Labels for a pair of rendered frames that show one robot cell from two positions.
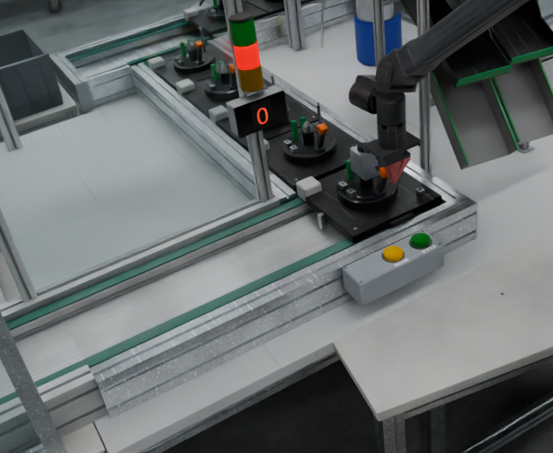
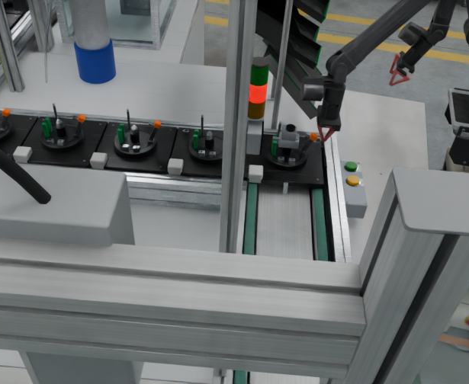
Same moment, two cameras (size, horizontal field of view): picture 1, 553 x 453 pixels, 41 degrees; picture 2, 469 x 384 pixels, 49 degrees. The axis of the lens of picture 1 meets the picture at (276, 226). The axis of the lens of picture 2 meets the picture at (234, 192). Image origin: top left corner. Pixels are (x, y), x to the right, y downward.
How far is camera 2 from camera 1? 1.46 m
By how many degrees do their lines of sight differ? 50
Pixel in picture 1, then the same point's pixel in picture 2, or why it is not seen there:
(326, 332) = (357, 245)
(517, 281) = (376, 164)
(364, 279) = (364, 201)
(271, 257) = (287, 227)
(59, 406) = not seen: outside the picture
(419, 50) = (363, 49)
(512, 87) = not seen: hidden behind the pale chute
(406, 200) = (311, 150)
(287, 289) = (345, 233)
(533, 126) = not seen: hidden behind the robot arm
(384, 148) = (333, 120)
